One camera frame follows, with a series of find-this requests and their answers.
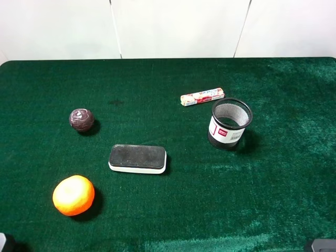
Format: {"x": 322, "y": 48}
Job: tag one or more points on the orange fruit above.
{"x": 73, "y": 195}

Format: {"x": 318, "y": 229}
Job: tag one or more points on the candy stick pack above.
{"x": 202, "y": 97}

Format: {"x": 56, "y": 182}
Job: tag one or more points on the black white board eraser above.
{"x": 142, "y": 159}

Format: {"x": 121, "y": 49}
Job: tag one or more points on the black mesh pen cup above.
{"x": 230, "y": 118}

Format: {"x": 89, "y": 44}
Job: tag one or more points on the dark purple patterned ball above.
{"x": 81, "y": 119}

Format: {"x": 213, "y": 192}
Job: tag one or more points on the green velvet table cloth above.
{"x": 274, "y": 191}

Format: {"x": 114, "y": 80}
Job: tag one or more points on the grey device bottom right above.
{"x": 321, "y": 245}

